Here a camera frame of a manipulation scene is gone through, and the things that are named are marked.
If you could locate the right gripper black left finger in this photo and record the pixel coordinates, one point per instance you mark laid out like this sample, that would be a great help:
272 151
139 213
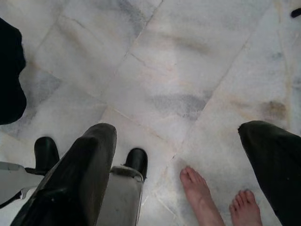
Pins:
70 183

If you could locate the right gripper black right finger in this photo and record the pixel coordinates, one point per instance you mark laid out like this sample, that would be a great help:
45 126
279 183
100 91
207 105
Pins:
277 169

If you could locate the black shirt with fonemax print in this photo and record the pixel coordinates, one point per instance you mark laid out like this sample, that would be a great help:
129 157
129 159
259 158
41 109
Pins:
11 70

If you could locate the black robot left foot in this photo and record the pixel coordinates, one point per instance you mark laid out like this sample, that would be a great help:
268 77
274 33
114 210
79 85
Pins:
45 150

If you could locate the black robot foot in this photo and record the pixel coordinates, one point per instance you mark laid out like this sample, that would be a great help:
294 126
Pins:
45 150
137 160

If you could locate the person bare foot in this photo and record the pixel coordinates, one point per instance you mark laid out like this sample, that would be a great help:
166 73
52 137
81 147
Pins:
200 197
247 209

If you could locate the grey robot left leg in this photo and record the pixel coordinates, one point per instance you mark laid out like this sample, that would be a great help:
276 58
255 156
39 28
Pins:
14 181

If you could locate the black robot right foot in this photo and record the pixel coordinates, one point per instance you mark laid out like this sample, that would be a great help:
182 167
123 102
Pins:
137 160

